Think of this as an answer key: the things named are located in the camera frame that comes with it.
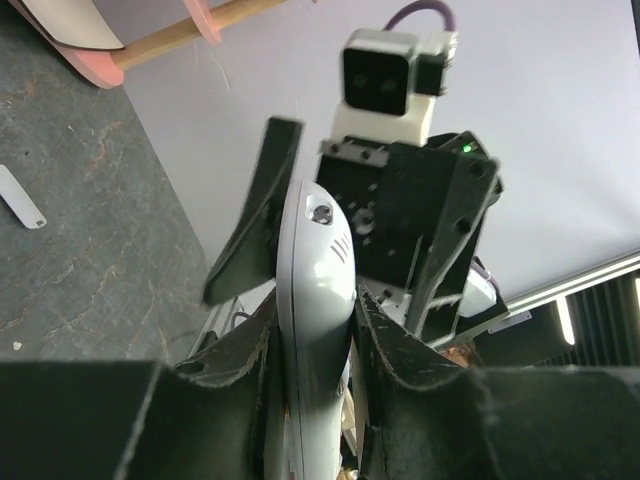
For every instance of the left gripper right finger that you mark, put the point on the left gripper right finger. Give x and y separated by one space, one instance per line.
428 418

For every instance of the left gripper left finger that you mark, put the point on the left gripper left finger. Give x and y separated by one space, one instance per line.
213 416

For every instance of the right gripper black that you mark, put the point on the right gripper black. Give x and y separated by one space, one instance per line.
415 212

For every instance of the white remote control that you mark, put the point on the white remote control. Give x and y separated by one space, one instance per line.
315 286

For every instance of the white battery cover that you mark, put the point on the white battery cover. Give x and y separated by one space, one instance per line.
18 200

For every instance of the pink three-tier shelf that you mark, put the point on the pink three-tier shelf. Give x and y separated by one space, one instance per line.
105 67

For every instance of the white square mat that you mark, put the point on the white square mat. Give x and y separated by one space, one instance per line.
75 24

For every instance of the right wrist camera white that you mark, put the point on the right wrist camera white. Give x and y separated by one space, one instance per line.
390 83

